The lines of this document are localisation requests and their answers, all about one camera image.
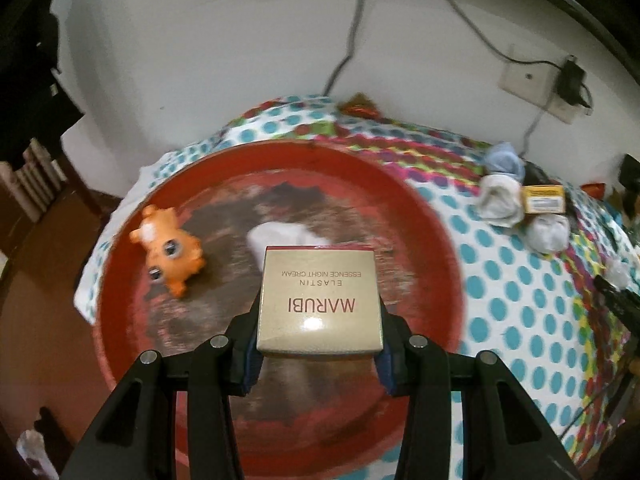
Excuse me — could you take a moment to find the small yellow box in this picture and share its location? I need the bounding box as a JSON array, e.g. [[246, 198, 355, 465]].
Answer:
[[520, 185, 567, 216]]

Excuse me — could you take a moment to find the dark object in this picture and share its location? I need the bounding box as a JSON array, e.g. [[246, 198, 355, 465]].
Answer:
[[620, 154, 640, 196]]

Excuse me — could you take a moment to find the orange candy wrapper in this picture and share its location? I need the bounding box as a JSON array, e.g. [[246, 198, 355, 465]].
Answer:
[[340, 92, 383, 121]]

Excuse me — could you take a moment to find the white rolled sock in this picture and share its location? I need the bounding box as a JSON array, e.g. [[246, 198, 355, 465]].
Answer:
[[524, 212, 571, 255], [475, 172, 523, 227]]

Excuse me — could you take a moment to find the white wall socket plate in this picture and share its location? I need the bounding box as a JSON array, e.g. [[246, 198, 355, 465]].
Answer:
[[500, 42, 591, 125]]

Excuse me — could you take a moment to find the blue rolled sock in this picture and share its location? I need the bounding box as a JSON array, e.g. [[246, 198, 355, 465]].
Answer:
[[484, 142, 526, 183]]

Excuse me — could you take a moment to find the grey cable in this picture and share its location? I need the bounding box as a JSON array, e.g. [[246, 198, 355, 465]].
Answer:
[[432, 0, 566, 68]]

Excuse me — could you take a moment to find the thin dark cable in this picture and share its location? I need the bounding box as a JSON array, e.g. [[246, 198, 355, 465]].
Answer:
[[322, 0, 383, 97]]

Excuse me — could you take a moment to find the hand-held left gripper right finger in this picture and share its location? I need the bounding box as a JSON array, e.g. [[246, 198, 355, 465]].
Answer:
[[375, 295, 583, 480]]

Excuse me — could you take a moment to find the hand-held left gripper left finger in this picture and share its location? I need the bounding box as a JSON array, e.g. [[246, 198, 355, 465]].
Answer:
[[60, 292, 266, 480]]

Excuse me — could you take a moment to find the red round tray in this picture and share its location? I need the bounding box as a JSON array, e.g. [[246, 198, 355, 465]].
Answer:
[[92, 141, 466, 480]]

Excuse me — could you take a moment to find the black charger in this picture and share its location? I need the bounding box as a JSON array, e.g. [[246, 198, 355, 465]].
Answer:
[[556, 57, 593, 111]]

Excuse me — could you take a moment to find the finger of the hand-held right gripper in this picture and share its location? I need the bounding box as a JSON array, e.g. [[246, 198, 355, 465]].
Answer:
[[594, 274, 640, 326]]

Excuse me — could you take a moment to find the gold cream box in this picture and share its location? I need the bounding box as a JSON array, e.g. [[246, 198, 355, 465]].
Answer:
[[256, 246, 386, 358]]

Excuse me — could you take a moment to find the orange toy animal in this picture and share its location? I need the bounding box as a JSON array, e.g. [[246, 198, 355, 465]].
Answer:
[[129, 205, 207, 297]]

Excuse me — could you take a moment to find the wooden furniture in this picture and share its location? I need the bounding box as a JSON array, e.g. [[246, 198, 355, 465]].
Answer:
[[0, 137, 121, 480]]

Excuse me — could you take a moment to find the white plastic bag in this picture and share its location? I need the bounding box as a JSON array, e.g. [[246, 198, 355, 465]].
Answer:
[[15, 427, 61, 480]]

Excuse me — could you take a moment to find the polka dot cloth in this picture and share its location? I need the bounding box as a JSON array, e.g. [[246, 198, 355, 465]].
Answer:
[[75, 94, 640, 480]]

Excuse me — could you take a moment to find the dark cloth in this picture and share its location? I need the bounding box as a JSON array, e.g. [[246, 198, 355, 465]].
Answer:
[[0, 0, 83, 161]]

